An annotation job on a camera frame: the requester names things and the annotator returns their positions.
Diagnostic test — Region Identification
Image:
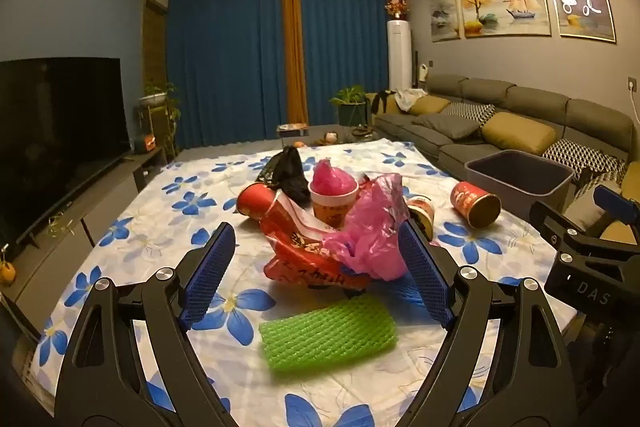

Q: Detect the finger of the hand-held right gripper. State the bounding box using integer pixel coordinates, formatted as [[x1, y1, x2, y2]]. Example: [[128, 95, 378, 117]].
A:
[[592, 184, 640, 228], [530, 201, 596, 254]]

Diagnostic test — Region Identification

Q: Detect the potted plant in dark pot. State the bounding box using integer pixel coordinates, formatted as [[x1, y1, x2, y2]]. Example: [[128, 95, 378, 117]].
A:
[[330, 86, 368, 125]]

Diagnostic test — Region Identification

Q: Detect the blue floral tablecloth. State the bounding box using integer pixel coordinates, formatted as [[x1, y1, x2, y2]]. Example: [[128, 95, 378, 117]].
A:
[[32, 137, 586, 427]]

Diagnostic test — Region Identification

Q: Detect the large pink plastic bag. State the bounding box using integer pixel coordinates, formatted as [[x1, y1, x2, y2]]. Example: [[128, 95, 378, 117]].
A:
[[322, 173, 414, 281]]

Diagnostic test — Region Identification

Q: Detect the grey television cabinet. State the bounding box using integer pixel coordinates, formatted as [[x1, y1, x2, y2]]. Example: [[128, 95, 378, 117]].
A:
[[0, 147, 166, 303]]

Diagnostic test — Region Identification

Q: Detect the small mustard cushion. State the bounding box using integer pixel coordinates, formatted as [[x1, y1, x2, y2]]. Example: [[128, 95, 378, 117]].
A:
[[409, 96, 451, 116]]

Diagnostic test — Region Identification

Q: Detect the trailing plant in white bowl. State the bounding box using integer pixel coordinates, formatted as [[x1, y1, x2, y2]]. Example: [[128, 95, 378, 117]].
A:
[[137, 82, 181, 158]]

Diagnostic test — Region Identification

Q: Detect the red plastic bag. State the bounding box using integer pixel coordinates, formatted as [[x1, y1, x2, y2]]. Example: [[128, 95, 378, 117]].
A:
[[260, 192, 371, 295]]

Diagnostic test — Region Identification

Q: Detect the white standing air conditioner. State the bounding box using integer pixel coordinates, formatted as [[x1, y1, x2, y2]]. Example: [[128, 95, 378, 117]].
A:
[[387, 20, 413, 90]]

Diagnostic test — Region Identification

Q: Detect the small red paper cup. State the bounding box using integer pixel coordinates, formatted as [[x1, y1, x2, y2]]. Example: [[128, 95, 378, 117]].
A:
[[404, 197, 436, 240]]

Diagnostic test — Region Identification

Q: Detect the grey cushion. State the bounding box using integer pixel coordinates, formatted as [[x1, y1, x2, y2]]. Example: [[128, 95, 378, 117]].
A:
[[412, 113, 483, 140]]

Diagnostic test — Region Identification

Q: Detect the blue curtain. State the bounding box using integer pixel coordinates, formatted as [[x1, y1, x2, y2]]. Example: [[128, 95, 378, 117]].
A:
[[299, 0, 407, 128], [167, 0, 288, 150]]

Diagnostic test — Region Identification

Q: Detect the orange printed paper cup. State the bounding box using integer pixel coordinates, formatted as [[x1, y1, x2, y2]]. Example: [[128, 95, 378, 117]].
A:
[[309, 184, 360, 230]]

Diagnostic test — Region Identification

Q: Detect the large mustard cushion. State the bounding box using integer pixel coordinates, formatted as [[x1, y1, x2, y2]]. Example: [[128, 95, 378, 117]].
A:
[[482, 112, 557, 155]]

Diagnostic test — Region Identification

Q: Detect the black cloth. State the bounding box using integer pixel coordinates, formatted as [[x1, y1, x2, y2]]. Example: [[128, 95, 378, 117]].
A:
[[370, 91, 398, 112]]

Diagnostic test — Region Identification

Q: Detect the orange curtain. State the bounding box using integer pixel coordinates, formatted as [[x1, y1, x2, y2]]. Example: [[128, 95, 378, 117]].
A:
[[280, 0, 308, 128]]

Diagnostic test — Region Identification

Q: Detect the grey sofa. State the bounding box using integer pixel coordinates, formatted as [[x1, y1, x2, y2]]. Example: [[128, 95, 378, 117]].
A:
[[372, 73, 636, 208]]

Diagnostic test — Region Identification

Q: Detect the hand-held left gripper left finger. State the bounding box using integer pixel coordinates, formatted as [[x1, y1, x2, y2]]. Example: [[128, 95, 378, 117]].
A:
[[55, 222, 238, 427]]

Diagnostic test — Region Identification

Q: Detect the large patterned cushion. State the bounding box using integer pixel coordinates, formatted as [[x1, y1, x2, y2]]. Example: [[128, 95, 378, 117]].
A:
[[542, 138, 626, 180]]

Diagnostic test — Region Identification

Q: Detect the small framed landscape painting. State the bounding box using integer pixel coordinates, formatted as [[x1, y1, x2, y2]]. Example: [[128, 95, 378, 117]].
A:
[[427, 0, 461, 42]]

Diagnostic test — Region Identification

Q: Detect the wooden plant stand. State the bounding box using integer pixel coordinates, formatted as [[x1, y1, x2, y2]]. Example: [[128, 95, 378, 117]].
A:
[[137, 104, 178, 162]]

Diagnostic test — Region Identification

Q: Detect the large red paper cup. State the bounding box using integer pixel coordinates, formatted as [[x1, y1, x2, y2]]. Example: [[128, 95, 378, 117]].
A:
[[236, 182, 281, 220]]

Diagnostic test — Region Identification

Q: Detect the white cloth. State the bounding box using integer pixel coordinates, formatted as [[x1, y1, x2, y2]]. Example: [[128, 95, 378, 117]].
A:
[[395, 88, 428, 110]]

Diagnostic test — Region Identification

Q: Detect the red paper cup gold rim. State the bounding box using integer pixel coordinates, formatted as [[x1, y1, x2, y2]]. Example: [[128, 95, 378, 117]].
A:
[[450, 181, 502, 228]]

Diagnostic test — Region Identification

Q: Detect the grey plastic bin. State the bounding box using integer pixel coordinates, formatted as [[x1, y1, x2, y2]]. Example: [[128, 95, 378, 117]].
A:
[[465, 149, 576, 223]]

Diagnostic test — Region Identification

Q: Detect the small patterned cushion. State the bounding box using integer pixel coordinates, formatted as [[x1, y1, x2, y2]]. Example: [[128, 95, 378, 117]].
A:
[[442, 102, 496, 122]]

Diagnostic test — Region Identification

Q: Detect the black flat television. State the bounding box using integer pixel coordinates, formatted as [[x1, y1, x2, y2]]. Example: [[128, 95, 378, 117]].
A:
[[0, 57, 132, 245]]

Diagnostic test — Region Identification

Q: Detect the wooden wall panel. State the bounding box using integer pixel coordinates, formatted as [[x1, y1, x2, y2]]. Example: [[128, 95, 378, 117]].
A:
[[142, 0, 168, 152]]

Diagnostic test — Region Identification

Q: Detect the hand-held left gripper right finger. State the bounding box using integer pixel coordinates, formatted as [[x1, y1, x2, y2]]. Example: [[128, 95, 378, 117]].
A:
[[397, 219, 583, 427]]

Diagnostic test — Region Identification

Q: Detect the black plastic bag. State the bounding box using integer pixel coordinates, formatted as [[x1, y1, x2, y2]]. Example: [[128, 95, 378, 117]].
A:
[[255, 146, 312, 208]]

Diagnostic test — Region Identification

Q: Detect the green foam net sleeve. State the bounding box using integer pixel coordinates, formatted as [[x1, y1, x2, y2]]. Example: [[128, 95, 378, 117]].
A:
[[258, 294, 398, 373]]

